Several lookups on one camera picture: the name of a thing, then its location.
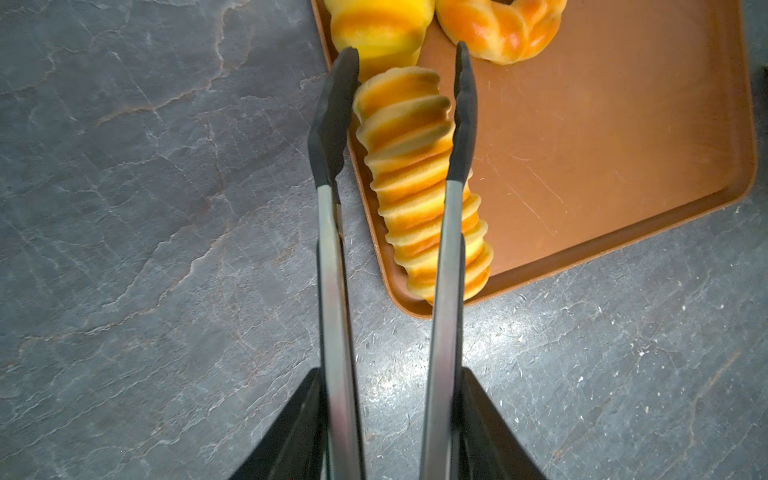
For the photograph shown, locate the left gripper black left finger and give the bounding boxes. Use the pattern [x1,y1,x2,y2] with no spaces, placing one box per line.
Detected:
[231,367,326,479]

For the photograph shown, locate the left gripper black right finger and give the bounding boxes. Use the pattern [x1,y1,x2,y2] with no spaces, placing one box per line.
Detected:
[458,367,546,480]

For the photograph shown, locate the steel tongs with black tips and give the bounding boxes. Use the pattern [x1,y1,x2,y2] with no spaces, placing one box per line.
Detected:
[308,43,482,479]

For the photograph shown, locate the ridged long fake bread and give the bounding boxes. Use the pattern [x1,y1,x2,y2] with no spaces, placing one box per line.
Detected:
[353,66,455,302]

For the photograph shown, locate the twisted ring fake bread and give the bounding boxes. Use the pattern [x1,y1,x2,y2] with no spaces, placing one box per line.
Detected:
[436,0,567,65]

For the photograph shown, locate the yellow round fake bun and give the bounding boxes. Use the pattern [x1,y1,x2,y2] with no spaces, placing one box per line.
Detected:
[325,0,435,83]

